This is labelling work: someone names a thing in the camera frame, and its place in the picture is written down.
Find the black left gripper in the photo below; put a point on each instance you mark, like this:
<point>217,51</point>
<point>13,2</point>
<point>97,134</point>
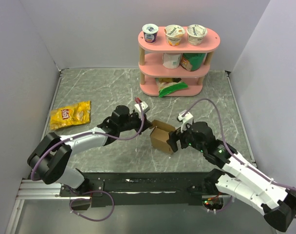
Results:
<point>139,119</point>

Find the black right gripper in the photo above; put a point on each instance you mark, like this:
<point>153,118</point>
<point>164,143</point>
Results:
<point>173,137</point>

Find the brown cardboard paper box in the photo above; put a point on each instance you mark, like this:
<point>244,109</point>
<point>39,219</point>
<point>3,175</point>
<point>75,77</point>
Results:
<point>160,135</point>

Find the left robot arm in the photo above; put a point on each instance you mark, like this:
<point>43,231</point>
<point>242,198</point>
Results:
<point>50,158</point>

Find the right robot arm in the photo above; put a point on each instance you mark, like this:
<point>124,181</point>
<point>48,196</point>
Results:
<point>235,176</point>

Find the green white snack bag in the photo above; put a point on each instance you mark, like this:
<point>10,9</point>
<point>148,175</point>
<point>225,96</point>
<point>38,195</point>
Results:
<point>168,86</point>

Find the pink three-tier shelf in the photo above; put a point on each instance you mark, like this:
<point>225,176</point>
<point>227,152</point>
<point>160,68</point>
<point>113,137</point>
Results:
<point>160,61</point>

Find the yellow Lays chip bag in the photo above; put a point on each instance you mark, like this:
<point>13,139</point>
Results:
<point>71,115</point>

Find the white paper cup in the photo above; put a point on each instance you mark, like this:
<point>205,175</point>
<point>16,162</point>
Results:
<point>171,60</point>

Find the green snack canister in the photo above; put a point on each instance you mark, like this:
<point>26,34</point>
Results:
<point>192,61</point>

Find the blue yogurt cup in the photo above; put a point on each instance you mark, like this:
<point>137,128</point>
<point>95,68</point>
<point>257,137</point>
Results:
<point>150,32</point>

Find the orange Chobani yogurt cup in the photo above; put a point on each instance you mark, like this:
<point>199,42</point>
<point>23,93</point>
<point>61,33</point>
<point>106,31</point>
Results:
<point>174,34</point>

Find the white Chobani yogurt cup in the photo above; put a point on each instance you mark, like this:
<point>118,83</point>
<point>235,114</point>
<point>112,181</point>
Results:
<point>196,34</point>

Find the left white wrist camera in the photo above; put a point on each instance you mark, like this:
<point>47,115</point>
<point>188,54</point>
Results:
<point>141,106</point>

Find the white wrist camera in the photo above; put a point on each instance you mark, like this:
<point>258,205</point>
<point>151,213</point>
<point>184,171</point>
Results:
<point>185,118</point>
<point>141,106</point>

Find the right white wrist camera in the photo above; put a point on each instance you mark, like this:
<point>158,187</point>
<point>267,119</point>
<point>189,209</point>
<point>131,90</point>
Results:
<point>185,118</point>

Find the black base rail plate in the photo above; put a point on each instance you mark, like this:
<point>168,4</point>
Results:
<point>105,189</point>

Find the aluminium frame rail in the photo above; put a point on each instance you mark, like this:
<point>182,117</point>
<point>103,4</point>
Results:
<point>31,190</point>

